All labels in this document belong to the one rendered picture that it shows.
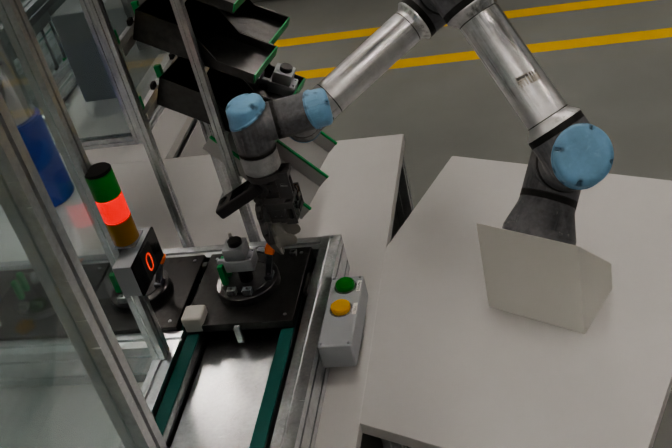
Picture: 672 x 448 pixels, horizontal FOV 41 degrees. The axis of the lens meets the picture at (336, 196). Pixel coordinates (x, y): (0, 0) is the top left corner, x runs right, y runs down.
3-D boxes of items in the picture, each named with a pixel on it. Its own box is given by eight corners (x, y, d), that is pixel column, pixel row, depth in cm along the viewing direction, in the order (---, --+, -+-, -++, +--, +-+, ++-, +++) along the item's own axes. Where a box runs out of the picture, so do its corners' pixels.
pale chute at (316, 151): (328, 153, 231) (337, 142, 228) (311, 182, 221) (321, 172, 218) (238, 87, 227) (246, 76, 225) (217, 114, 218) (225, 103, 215)
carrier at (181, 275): (207, 261, 210) (191, 218, 203) (178, 334, 191) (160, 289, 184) (113, 268, 216) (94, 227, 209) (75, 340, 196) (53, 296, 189)
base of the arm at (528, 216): (579, 255, 188) (592, 210, 189) (566, 246, 174) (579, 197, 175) (510, 238, 195) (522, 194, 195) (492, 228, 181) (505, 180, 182)
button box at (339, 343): (369, 295, 196) (363, 274, 192) (357, 366, 179) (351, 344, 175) (337, 297, 197) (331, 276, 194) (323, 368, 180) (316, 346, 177)
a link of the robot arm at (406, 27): (440, -35, 193) (271, 119, 191) (446, -53, 182) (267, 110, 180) (477, 4, 193) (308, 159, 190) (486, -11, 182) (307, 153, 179)
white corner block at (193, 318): (211, 317, 193) (205, 303, 191) (205, 332, 189) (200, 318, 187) (190, 318, 194) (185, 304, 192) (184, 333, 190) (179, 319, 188)
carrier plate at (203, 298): (313, 253, 204) (311, 245, 203) (294, 327, 185) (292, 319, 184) (213, 260, 210) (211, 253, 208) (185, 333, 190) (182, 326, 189)
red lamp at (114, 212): (134, 207, 166) (125, 186, 164) (125, 224, 162) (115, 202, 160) (109, 210, 167) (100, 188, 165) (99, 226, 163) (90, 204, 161)
